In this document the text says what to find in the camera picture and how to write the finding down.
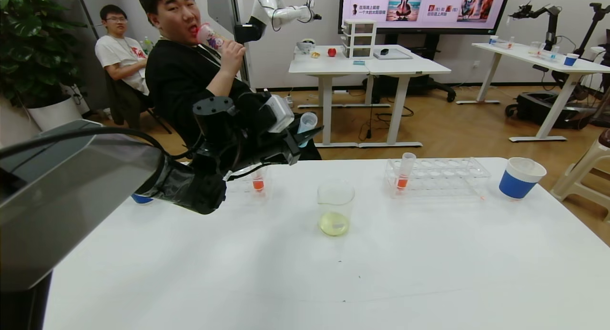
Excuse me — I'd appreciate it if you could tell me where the white plant pot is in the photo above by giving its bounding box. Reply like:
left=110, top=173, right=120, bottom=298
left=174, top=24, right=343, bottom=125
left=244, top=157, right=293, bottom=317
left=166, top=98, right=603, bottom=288
left=26, top=94, right=84, bottom=133

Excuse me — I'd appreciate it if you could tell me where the white desktop drawer unit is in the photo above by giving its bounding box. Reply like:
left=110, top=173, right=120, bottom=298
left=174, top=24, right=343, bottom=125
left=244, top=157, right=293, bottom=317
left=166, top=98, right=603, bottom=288
left=342, top=19, right=378, bottom=60

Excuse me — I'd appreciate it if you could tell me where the grey white robot stand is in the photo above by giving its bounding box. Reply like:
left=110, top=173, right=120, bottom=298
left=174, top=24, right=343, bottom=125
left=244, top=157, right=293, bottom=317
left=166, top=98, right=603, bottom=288
left=207, top=0, right=283, bottom=107

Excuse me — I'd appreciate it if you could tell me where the man in white shirt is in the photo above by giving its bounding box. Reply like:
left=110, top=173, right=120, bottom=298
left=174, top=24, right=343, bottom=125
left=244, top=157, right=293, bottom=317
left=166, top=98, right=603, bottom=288
left=94, top=4, right=151, bottom=94

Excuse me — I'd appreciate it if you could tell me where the white desk with tablet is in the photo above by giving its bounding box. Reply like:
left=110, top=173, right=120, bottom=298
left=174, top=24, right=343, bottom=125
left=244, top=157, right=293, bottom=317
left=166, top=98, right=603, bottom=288
left=365, top=45, right=452, bottom=148

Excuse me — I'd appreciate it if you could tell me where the long white lab desk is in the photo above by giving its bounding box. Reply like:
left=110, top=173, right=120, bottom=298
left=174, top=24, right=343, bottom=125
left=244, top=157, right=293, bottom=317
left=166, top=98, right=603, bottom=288
left=455, top=42, right=610, bottom=144

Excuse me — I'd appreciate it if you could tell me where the large green potted plant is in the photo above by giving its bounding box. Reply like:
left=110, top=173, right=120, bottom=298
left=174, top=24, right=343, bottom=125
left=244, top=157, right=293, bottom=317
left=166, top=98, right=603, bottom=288
left=0, top=0, right=89, bottom=109

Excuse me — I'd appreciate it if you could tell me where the plastic drink cup with straw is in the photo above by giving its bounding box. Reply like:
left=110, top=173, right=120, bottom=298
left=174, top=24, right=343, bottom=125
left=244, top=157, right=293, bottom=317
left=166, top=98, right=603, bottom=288
left=196, top=23, right=234, bottom=52

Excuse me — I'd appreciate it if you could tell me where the clear acrylic tube rack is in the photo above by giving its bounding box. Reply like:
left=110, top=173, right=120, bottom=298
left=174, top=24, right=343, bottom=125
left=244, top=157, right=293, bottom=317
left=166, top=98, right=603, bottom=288
left=384, top=157, right=492, bottom=199
left=224, top=164, right=272, bottom=200

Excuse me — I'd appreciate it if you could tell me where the beige plastic stool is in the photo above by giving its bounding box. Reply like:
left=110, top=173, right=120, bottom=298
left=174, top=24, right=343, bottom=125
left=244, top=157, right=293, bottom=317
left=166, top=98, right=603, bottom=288
left=550, top=129, right=610, bottom=224

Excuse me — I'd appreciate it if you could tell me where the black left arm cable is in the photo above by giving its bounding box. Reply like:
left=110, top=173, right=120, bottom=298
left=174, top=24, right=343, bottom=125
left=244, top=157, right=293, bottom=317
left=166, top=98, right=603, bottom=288
left=0, top=127, right=167, bottom=161

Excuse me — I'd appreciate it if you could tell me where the large wall display screen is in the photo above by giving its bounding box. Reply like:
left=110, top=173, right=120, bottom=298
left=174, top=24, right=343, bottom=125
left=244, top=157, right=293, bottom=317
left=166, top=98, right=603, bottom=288
left=338, top=0, right=513, bottom=35

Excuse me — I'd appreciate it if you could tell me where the black display stand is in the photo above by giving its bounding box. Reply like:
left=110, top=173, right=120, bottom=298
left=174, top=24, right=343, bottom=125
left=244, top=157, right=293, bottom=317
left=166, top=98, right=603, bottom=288
left=363, top=33, right=457, bottom=103

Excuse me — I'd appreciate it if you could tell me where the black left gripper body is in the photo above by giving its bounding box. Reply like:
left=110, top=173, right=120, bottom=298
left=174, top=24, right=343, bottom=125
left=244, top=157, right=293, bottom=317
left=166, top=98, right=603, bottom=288
left=259, top=128, right=302, bottom=166

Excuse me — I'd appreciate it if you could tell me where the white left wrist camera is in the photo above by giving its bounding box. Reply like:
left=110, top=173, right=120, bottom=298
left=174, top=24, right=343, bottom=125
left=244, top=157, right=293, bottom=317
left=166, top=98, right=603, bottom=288
left=265, top=94, right=295, bottom=134

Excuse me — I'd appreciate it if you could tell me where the clear glass beaker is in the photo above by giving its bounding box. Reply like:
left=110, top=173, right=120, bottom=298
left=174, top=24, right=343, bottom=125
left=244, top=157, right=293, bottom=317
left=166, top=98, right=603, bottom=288
left=317, top=179, right=356, bottom=237

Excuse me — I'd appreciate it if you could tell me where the white desk with drawer unit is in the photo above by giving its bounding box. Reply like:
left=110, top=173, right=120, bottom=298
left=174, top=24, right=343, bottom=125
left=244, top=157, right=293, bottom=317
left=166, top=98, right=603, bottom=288
left=289, top=45, right=377, bottom=148

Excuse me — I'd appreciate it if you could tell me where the man in black clothes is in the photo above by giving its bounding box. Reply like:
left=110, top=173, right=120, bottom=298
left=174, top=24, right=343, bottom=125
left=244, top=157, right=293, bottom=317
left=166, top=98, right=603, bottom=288
left=137, top=0, right=321, bottom=161

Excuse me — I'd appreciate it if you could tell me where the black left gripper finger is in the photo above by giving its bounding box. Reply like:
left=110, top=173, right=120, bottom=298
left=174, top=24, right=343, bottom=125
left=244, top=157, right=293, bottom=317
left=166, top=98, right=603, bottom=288
left=293, top=125, right=324, bottom=147
left=288, top=113, right=310, bottom=134

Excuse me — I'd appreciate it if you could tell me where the black folding chair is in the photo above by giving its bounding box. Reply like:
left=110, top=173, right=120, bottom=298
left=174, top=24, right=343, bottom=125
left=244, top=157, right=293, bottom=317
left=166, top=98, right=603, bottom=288
left=105, top=76, right=173, bottom=134

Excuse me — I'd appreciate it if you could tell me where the blue pigment test tube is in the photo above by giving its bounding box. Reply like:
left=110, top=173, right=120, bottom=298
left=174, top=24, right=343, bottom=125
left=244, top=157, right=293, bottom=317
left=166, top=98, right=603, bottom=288
left=297, top=112, right=318, bottom=148

